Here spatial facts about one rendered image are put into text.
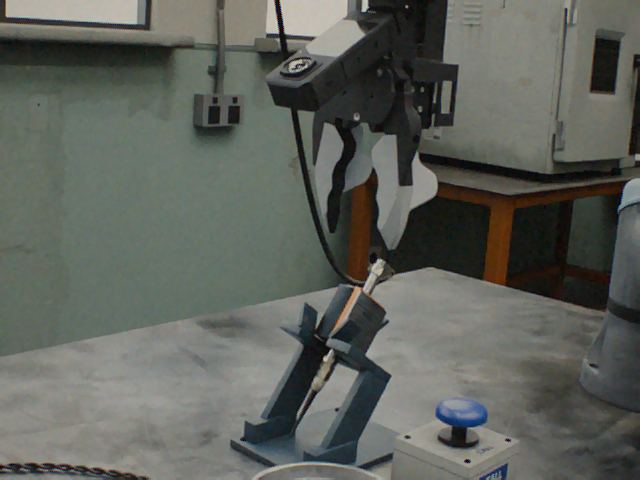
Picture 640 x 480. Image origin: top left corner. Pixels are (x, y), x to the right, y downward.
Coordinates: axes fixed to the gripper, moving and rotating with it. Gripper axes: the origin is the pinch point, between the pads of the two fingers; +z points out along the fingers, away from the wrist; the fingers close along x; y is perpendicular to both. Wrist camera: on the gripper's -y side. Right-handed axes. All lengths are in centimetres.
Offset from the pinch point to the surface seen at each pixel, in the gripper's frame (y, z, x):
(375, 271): 2.0, 3.8, -0.9
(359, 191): 156, 32, 143
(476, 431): 2.5, 14.1, -12.6
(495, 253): 158, 41, 91
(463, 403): 0.2, 11.1, -12.6
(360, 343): -0.1, 9.4, -1.8
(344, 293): -0.8, 5.4, -0.3
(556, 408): 22.5, 18.7, -8.6
